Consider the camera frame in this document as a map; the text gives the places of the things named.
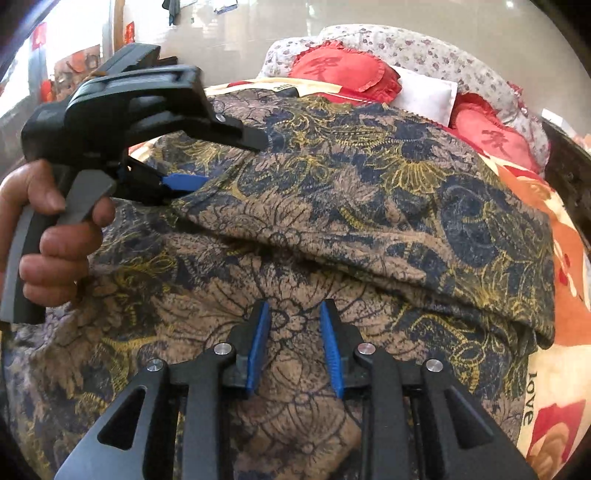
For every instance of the orange red cream blanket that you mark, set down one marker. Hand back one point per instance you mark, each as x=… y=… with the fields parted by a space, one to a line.
x=418 y=241

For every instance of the red heart pillow right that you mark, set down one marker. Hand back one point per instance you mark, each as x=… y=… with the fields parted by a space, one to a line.
x=474 y=120

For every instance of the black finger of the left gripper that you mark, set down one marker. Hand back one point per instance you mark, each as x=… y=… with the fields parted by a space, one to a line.
x=229 y=131

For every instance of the dark wooden nightstand right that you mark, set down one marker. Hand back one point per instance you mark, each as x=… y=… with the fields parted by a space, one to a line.
x=568 y=172

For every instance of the person's left hand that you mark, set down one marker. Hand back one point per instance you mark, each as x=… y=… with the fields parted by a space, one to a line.
x=50 y=277

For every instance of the white pillow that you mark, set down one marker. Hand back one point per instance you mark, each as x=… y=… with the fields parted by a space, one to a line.
x=428 y=97

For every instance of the floral white quilt roll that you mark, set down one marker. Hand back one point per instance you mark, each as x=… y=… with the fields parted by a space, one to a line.
x=428 y=56

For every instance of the brown navy floral garment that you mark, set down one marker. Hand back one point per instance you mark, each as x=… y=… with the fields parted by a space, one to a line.
x=58 y=377

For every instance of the red heart pillow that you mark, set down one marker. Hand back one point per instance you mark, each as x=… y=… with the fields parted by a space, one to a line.
x=474 y=120
x=359 y=73

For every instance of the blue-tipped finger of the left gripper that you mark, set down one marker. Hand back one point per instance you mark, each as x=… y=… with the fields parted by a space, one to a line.
x=148 y=186

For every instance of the red paper window decoration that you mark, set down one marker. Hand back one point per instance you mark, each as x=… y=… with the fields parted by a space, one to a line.
x=129 y=33

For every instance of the red heart pillow left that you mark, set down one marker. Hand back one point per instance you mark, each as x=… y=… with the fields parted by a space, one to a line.
x=359 y=73

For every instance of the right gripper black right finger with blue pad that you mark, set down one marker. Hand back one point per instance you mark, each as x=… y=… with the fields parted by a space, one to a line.
x=419 y=421

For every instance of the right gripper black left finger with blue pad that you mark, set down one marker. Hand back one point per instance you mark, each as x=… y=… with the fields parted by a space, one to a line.
x=175 y=410

